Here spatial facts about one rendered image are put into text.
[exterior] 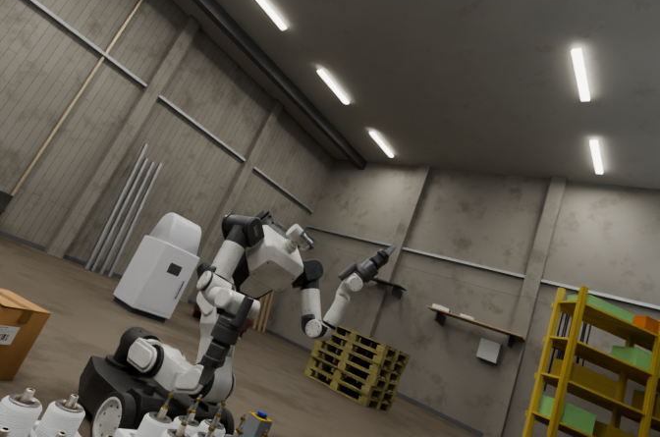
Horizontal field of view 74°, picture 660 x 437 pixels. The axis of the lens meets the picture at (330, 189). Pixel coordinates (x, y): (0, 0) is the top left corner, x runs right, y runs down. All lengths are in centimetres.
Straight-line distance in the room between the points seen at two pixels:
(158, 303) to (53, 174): 444
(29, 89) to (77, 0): 190
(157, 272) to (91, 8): 590
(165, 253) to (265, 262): 409
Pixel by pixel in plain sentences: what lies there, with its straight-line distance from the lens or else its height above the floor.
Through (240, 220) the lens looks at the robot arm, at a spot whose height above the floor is 96.
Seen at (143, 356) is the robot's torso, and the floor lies 29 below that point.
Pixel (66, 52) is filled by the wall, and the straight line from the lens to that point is 981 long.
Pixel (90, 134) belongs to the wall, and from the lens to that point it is 986.
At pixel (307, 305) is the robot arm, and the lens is 204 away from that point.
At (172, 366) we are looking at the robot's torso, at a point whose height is 31.
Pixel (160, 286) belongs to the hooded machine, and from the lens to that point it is 597.
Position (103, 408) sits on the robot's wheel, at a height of 12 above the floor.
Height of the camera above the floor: 70
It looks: 17 degrees up
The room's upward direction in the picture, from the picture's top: 23 degrees clockwise
